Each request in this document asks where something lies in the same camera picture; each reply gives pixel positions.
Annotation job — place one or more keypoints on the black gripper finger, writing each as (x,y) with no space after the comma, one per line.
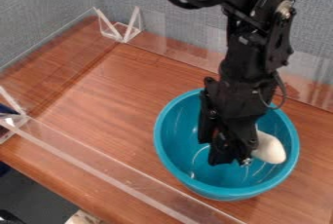
(231,147)
(208,125)

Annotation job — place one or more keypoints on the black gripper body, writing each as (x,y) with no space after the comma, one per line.
(240,102)

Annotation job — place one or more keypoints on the plush mushroom with brown cap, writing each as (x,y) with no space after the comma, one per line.
(271,150)

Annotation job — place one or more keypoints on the blue plastic bowl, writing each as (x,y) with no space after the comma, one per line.
(185,156)

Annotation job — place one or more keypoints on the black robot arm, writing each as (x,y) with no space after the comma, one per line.
(257,38)

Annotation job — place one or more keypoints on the clear acrylic back barrier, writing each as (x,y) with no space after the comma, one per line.
(199,45)

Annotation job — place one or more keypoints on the clear acrylic barrier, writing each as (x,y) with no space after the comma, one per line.
(199,45)
(25,35)
(104,185)

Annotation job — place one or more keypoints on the clear acrylic left barrier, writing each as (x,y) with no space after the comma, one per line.
(25,35)

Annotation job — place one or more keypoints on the clear acrylic front barrier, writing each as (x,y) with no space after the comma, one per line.
(104,185)

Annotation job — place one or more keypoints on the clear acrylic left bracket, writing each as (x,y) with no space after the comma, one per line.
(10,114)

